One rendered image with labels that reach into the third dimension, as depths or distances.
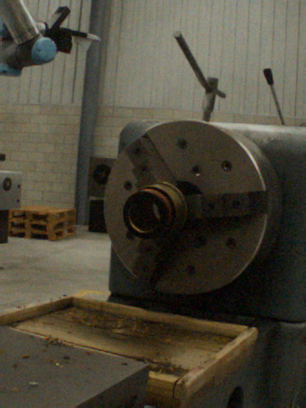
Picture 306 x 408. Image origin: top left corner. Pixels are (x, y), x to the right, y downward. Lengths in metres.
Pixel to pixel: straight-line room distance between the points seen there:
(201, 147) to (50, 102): 11.11
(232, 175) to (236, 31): 10.58
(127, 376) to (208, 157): 0.59
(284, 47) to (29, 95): 5.36
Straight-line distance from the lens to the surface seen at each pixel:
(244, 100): 11.22
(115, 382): 0.46
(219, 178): 0.99
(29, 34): 1.61
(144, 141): 1.01
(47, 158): 11.92
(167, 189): 0.90
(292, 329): 1.14
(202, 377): 0.70
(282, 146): 1.12
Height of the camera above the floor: 1.14
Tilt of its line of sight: 3 degrees down
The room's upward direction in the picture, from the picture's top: 4 degrees clockwise
